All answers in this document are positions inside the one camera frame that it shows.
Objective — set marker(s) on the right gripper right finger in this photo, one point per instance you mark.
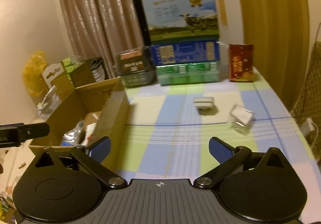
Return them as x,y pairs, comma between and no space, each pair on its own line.
230,159

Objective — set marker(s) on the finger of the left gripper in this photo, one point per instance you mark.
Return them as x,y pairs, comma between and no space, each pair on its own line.
32,131

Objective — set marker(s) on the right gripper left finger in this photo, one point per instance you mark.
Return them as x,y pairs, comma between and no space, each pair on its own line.
90,157

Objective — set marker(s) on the silver foil pouch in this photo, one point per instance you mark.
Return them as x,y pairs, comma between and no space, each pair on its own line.
75,136

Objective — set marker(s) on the crumpled silver white bag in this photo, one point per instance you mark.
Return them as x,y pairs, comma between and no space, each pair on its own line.
49,104

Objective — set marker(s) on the clear wrapped white packet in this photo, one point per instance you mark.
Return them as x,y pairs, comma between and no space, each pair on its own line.
241,119

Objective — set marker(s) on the large cardboard box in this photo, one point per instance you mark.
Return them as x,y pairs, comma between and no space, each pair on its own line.
104,103

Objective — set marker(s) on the small white charger block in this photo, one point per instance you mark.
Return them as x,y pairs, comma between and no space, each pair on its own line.
203,104

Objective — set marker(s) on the yellow plastic bag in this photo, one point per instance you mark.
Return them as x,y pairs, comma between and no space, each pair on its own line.
32,74

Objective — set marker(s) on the checkered tablecloth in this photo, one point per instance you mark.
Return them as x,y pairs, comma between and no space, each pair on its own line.
166,137

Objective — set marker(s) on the green tissue packs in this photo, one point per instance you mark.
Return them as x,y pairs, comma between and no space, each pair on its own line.
71,63

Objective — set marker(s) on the brown cardboard carton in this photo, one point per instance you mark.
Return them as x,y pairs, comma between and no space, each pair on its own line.
91,71

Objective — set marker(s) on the green shrink-wrapped drink pack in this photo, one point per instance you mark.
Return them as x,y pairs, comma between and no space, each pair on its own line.
191,73

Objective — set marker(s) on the dark packaged bowl set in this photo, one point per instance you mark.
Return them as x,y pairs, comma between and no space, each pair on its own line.
135,67

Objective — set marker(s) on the red gift box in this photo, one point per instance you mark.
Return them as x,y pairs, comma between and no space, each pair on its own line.
240,66

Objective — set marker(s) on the blue milk carton case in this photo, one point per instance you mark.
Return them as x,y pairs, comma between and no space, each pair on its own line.
185,52

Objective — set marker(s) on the milk carton box cow picture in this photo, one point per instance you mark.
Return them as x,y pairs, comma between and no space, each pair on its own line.
181,20

